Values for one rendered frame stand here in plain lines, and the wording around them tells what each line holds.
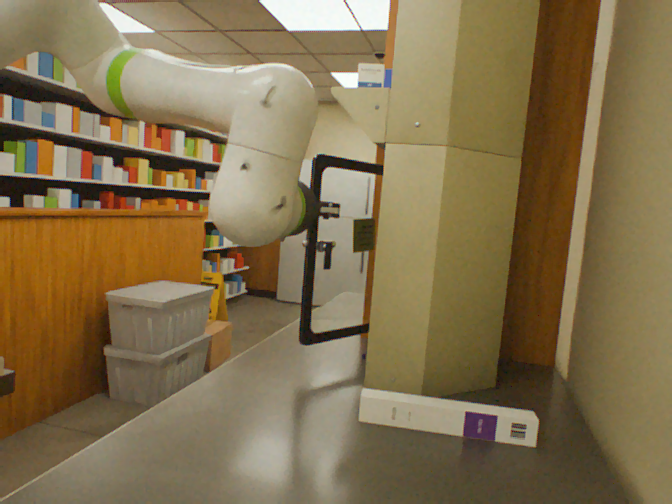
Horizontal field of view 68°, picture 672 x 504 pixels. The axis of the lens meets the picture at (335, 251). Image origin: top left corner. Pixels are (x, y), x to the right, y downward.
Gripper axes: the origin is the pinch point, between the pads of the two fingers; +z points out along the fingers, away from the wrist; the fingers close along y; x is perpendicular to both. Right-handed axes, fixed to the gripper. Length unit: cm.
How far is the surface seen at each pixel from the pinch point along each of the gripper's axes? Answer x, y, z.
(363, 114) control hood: -18.1, -6.9, -3.9
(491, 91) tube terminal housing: -24.3, -29.3, 2.8
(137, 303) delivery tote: 66, 152, 148
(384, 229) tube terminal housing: 2.8, -12.8, -3.9
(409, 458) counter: 34.0, -23.3, -26.7
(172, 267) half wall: 56, 183, 229
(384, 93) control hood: -22.0, -10.5, -3.9
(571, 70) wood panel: -37, -47, 33
